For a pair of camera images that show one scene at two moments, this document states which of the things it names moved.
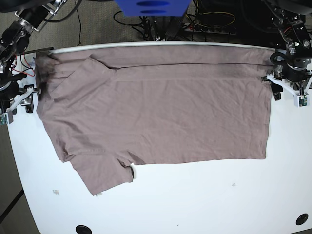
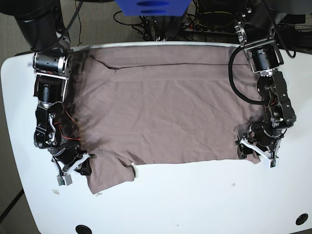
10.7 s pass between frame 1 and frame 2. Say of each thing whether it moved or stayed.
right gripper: moved
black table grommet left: stayed
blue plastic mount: stayed
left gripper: moved
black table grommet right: stayed
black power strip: stayed
